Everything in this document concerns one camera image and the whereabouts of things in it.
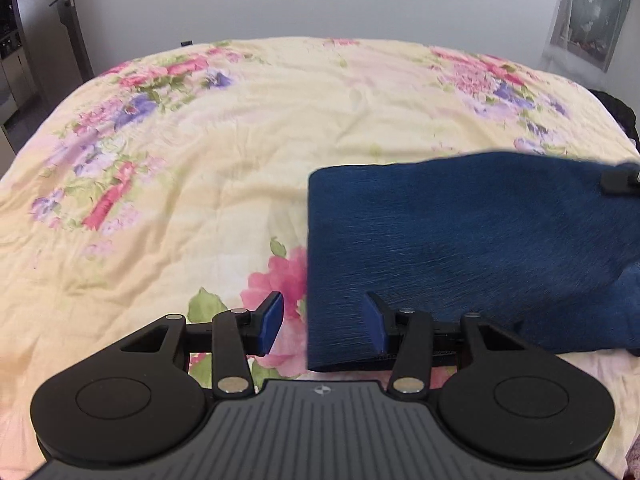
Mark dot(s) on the dark shelf cabinet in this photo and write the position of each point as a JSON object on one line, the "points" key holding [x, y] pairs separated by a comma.
{"points": [[10, 50]]}

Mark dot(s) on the black clothing pile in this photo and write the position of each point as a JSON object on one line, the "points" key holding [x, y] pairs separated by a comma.
{"points": [[625, 115]]}

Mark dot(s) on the floral yellow quilt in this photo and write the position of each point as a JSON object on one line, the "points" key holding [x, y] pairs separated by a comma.
{"points": [[200, 160]]}

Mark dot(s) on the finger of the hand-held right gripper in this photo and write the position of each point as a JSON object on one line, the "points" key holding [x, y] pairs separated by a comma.
{"points": [[620, 182]]}

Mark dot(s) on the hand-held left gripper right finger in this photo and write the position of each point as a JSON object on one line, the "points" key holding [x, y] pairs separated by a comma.
{"points": [[375, 322]]}

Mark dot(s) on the blue denim pants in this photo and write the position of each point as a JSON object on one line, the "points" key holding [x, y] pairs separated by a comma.
{"points": [[475, 250]]}

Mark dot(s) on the dark grey door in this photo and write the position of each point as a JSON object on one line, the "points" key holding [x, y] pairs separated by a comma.
{"points": [[60, 35]]}

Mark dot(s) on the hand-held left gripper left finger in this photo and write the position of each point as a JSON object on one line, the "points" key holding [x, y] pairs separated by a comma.
{"points": [[270, 322]]}

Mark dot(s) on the grey printed curtain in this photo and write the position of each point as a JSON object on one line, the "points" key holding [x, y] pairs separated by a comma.
{"points": [[590, 10]]}

